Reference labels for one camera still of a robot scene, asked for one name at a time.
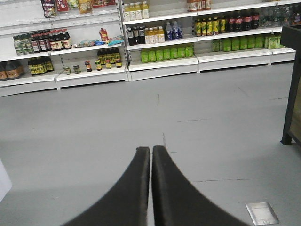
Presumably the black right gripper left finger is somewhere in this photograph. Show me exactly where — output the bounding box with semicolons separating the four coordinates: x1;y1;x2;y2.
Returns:
64;147;151;226

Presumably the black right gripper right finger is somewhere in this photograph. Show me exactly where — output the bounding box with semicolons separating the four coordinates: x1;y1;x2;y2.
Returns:
151;145;246;226

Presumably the far steel floor socket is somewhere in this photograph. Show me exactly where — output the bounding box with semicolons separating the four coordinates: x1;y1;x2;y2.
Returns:
246;202;279;226

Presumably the near white chest freezer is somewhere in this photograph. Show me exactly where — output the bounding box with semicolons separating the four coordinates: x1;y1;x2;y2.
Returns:
0;161;12;202

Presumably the white supermarket shelf unit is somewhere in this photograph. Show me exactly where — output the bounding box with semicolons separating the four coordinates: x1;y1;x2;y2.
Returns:
0;0;301;97

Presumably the wooden black-framed display stand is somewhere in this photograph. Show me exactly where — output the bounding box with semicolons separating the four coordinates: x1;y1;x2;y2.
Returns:
281;25;301;145

